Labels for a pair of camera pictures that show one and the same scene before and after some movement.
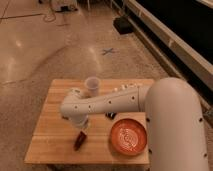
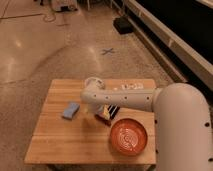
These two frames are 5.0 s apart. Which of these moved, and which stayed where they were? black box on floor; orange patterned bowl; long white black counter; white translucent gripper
Moved: white translucent gripper
Stayed: orange patterned bowl; long white black counter; black box on floor
